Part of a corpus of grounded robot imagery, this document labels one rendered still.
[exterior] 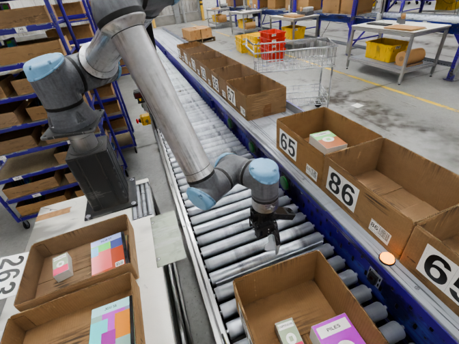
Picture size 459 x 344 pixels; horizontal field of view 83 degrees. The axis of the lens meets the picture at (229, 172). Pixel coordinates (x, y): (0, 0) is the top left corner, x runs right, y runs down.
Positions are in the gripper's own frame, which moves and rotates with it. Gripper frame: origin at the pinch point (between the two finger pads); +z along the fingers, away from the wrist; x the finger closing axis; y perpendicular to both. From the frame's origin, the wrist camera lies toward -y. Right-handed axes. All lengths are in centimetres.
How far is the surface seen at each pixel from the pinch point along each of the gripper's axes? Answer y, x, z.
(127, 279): 54, -5, -1
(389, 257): -25.2, 28.1, -10.9
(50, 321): 82, -5, 4
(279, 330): 12.8, 29.1, 0.2
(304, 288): -2.5, 19.2, 4.4
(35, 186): 139, -166, 41
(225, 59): -57, -206, -21
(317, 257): -7.3, 18.1, -8.5
